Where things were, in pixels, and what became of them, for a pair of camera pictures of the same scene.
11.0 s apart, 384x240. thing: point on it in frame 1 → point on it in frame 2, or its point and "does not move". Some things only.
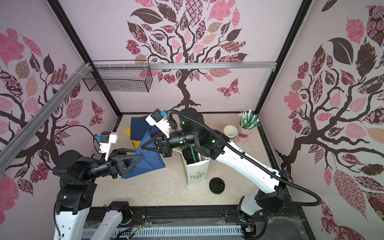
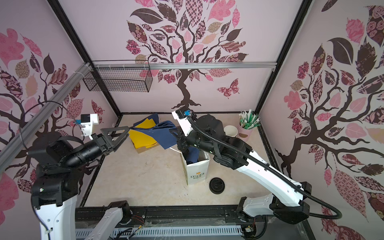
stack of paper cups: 230,132 does not move
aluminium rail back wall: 184,65 does not move
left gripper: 117,165 → 102,142
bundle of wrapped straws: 249,120 does not move
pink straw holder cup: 243,135 does not move
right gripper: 165,148 → 184,145
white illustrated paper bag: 196,172 does not move
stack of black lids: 217,185 does not move
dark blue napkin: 152,160 → 160,133
